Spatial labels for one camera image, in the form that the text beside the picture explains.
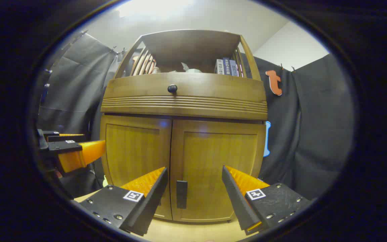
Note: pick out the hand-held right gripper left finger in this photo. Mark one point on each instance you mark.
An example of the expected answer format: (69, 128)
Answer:
(149, 205)

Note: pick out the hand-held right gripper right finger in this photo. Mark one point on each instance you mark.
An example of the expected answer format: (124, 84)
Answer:
(237, 201)

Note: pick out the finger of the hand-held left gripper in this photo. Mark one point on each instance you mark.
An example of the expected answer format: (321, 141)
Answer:
(66, 137)
(64, 147)

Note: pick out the wooden shoe cabinet door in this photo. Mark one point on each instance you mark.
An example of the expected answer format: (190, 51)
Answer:
(136, 148)
(213, 148)

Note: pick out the wooden double-door shoe cabinet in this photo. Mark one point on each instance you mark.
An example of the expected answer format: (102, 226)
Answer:
(186, 87)

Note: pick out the yellow-green object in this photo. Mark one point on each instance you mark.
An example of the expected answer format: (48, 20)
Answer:
(105, 181)

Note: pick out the black backdrop cloth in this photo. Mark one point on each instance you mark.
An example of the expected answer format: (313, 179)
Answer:
(314, 134)

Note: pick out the black round drawer knob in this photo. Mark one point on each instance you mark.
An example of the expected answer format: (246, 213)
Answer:
(172, 88)

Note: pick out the blue book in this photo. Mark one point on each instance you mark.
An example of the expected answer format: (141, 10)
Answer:
(226, 66)

